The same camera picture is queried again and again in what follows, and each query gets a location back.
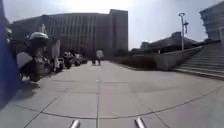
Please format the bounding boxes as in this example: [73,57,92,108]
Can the grey paved plaza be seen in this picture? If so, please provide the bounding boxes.
[0,60,224,128]

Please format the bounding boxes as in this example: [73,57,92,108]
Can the large grey ribbed building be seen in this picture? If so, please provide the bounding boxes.
[11,8,129,62]

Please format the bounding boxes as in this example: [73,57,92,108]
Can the low distant building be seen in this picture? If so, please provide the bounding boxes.
[139,31,202,53]

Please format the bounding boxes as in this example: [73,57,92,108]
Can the robot's own part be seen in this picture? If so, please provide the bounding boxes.
[68,119,82,128]
[134,116,147,128]

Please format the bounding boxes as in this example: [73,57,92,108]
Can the row of parked scooters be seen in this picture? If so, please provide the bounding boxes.
[14,31,89,83]

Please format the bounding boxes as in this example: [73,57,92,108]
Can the lamp pole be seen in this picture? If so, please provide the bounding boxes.
[178,12,190,52]

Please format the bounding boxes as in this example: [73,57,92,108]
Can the wide stone stairs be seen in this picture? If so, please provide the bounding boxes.
[173,41,224,81]

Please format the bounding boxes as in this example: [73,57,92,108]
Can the blue panel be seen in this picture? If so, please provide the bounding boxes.
[0,0,23,111]

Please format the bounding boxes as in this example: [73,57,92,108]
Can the dark glass building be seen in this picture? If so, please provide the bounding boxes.
[199,0,224,42]

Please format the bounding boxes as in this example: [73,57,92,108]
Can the low concrete wall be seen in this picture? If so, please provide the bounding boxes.
[111,45,205,72]

